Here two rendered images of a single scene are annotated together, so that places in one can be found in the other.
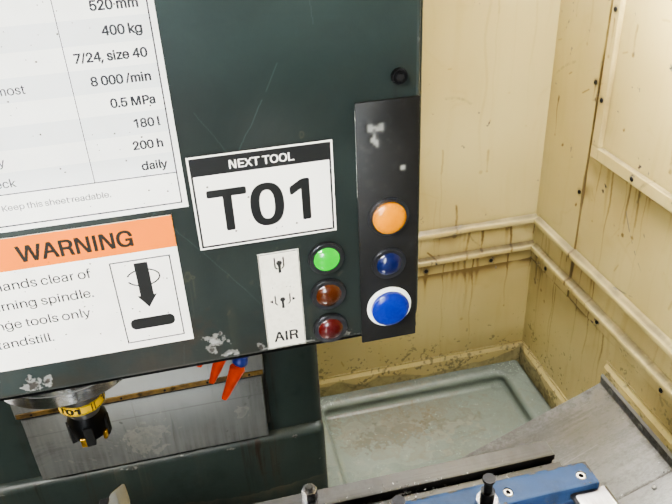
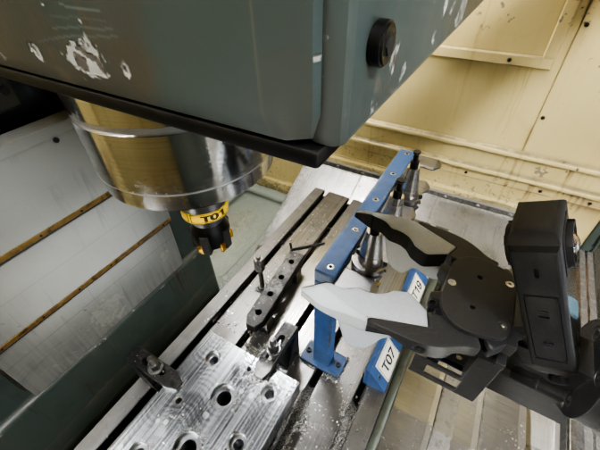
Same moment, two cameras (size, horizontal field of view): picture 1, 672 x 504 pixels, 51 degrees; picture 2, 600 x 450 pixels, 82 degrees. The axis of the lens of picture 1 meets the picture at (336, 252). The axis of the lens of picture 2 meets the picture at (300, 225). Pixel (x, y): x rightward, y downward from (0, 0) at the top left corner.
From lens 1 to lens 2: 62 cm
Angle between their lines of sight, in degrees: 39
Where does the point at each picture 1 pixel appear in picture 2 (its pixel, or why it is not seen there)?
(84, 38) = not seen: outside the picture
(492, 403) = (250, 204)
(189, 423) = (134, 282)
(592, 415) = (313, 173)
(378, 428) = not seen: hidden behind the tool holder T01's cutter
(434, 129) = not seen: hidden behind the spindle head
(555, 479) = (401, 159)
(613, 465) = (337, 187)
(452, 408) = (234, 215)
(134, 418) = (94, 300)
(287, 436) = (191, 259)
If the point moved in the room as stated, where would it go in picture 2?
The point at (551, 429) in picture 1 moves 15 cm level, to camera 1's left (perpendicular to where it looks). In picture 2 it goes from (301, 189) to (277, 205)
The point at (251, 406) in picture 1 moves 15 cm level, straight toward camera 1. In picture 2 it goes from (169, 248) to (208, 269)
